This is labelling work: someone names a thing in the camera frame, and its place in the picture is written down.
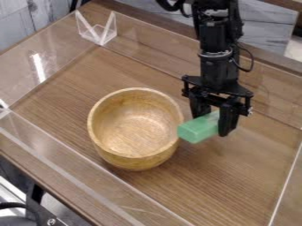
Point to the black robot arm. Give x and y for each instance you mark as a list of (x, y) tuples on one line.
[(217, 23)]

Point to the clear acrylic tray wall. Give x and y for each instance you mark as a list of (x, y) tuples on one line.
[(99, 196)]

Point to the black table leg frame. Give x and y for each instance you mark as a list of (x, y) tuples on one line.
[(41, 216)]

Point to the green rectangular block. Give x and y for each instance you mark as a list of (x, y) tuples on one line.
[(198, 129)]

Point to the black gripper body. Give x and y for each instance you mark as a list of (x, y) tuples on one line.
[(217, 84)]

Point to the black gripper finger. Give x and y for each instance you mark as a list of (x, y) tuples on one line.
[(228, 119), (198, 106)]

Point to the brown wooden bowl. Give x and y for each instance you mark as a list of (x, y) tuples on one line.
[(131, 125)]

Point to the clear acrylic corner bracket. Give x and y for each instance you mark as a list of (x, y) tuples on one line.
[(97, 33)]

